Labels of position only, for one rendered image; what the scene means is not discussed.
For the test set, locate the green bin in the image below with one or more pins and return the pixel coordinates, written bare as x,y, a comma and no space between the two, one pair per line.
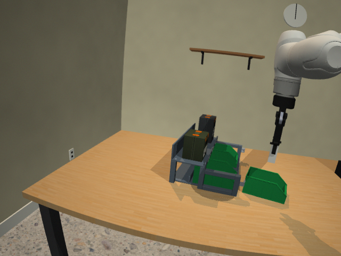
265,184
213,180
225,153

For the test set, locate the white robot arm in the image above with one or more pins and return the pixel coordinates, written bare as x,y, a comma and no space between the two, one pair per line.
297,57

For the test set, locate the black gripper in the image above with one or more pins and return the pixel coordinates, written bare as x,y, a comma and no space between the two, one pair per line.
281,116

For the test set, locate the black case with orange latches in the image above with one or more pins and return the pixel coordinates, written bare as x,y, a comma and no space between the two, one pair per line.
207,124

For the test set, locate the grey metal shelf rack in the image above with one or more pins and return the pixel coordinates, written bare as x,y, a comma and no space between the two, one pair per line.
186,169

